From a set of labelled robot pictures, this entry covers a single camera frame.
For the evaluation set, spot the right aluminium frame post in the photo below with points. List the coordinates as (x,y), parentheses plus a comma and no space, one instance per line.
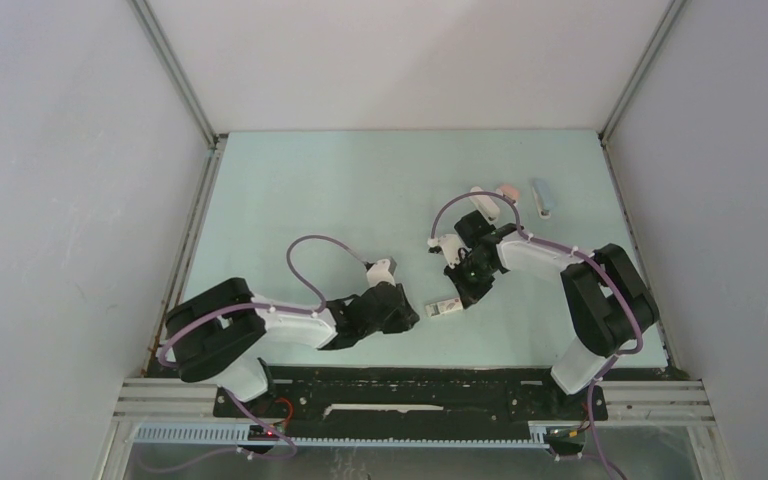
(660,36)

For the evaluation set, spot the white staple box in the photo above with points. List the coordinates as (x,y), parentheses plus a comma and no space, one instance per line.
(447,307)

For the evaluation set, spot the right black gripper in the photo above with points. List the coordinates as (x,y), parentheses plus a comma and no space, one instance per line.
(469,295)

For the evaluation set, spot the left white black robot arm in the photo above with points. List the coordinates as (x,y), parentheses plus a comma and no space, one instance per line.
(210,337)

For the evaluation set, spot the aluminium frame post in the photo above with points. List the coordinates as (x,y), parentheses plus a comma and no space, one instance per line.
(164,51)
(660,36)

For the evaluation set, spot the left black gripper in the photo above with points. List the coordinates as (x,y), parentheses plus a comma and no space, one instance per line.
(405,317)

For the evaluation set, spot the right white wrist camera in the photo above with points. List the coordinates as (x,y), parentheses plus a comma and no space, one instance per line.
(451,247)

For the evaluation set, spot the staple box tray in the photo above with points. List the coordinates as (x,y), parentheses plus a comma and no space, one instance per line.
(432,310)

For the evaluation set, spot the long white stapler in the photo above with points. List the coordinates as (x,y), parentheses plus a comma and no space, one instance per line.
(485,204)

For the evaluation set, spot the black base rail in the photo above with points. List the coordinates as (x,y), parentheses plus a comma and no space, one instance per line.
(421,404)

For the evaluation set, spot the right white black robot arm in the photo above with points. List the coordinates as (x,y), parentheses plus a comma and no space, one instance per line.
(609,304)

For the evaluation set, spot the left aluminium frame post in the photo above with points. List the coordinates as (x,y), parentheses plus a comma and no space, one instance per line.
(164,51)

